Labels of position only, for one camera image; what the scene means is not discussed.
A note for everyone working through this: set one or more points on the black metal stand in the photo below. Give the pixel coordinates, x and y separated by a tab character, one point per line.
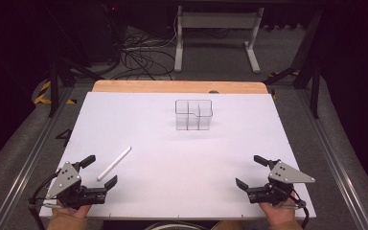
306	64
67	73

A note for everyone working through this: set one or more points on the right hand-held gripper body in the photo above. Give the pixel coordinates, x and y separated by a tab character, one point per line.
278	186

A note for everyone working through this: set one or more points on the person's left hand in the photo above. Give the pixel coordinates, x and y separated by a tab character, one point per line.
73	211

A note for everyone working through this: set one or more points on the yellow black hazard tape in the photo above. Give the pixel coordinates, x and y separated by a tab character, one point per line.
48	94

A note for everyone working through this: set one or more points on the person's right hand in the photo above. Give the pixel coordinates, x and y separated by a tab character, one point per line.
276	213

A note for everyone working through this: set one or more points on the wooden table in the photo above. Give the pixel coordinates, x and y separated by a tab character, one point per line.
179	87

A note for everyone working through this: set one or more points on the clear plastic divided container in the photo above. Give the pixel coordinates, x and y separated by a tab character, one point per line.
193	115

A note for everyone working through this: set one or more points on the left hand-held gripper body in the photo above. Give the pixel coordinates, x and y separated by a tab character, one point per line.
73	189

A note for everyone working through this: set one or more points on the white table mat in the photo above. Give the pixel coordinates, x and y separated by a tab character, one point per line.
185	153

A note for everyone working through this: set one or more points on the white metal stand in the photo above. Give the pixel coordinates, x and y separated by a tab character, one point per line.
217	35

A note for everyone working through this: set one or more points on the white stick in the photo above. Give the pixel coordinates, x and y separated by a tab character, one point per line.
114	163

